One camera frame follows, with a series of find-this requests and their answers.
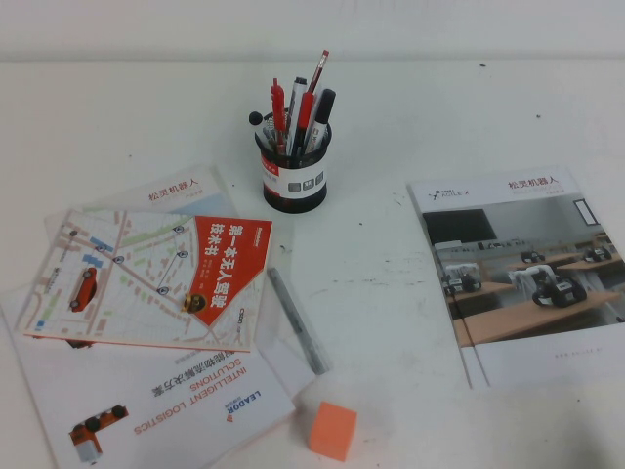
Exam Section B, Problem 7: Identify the red gel pen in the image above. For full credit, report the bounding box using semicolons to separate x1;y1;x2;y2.
270;77;290;153

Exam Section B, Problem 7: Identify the black mesh pen holder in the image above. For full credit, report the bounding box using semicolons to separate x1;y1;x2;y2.
253;112;334;214

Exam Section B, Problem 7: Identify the grey silver pen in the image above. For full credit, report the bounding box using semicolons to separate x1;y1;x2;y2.
266;267;335;376

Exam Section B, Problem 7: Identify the red capped pen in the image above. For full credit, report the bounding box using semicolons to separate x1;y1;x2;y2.
295;91;316;150

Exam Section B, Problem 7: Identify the white brochure with red title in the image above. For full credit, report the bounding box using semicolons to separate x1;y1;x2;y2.
43;163;240;245

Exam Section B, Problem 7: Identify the map cover book with red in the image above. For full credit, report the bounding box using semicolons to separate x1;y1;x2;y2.
14;208;274;354

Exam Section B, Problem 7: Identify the orange foam cube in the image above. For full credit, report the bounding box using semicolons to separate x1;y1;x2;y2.
307;400;358;463

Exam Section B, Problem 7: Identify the brochure with classroom photo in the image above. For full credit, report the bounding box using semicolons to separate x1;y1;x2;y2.
405;164;625;391

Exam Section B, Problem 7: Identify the white logistics brochure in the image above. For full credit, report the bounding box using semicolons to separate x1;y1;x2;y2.
0;281;297;469

